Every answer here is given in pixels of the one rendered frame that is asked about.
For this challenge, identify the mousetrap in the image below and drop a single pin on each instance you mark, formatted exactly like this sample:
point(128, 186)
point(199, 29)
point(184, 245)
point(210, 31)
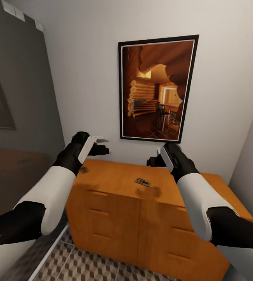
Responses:
point(84, 169)
point(143, 182)

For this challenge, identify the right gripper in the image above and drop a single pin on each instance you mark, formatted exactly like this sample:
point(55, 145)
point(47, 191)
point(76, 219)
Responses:
point(155, 162)

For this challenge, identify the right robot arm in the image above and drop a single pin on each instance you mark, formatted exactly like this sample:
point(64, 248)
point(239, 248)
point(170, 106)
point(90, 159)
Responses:
point(212, 217)

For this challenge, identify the shower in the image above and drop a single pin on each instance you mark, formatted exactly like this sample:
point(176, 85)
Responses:
point(47, 254)

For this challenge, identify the door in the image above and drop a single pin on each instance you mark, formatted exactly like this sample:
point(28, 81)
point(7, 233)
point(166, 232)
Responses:
point(31, 136)

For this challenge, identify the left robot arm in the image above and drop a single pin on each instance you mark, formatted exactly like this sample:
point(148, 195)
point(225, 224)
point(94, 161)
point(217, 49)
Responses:
point(40, 210)

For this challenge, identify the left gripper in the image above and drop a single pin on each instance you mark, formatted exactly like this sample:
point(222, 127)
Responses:
point(100, 150)

